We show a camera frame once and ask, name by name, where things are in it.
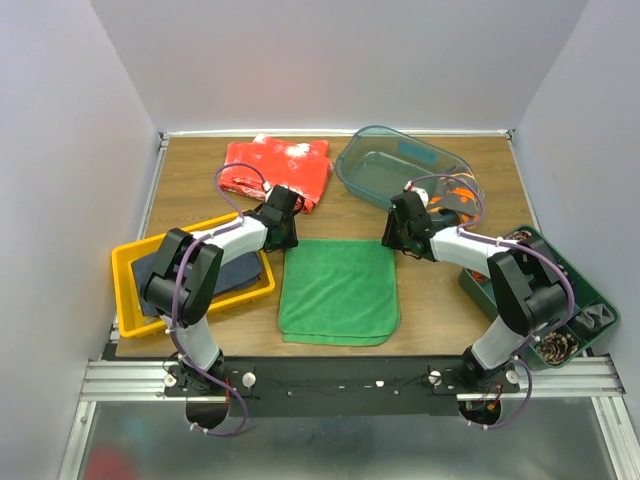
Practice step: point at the grey rolled sock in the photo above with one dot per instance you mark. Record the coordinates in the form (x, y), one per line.
(593, 318)

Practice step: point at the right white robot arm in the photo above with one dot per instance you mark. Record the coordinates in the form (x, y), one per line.
(531, 292)

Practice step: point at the green towel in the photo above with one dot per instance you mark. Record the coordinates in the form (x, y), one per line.
(339, 293)

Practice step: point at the yellow plastic tray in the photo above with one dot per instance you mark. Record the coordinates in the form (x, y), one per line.
(132, 323)

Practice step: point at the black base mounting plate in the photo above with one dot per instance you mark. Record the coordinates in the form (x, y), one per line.
(340, 386)

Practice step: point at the green divided organizer box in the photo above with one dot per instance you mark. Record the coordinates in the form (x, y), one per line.
(585, 295)

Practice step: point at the teal plastic basket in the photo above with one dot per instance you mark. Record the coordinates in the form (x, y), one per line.
(379, 161)

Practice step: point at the orange black rolled sock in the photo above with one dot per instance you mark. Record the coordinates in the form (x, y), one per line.
(478, 277)

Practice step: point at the rolled brown sock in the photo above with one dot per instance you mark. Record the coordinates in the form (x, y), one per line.
(556, 348)

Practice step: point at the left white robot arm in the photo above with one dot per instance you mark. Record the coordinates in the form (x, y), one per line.
(181, 281)

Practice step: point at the aluminium frame rail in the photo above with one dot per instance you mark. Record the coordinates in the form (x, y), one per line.
(141, 381)

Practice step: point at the dark blue towel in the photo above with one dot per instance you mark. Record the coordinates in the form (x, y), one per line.
(238, 274)

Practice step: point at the grey orange towel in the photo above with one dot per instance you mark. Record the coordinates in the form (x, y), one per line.
(457, 192)

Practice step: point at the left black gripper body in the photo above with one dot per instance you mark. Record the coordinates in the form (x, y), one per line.
(290, 227)

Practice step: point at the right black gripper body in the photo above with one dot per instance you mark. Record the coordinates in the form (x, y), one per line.
(407, 234)

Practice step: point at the rolled patterned sock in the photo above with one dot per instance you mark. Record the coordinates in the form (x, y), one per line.
(521, 234)

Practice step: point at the red white folded towel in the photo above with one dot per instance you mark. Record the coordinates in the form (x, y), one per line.
(302, 167)

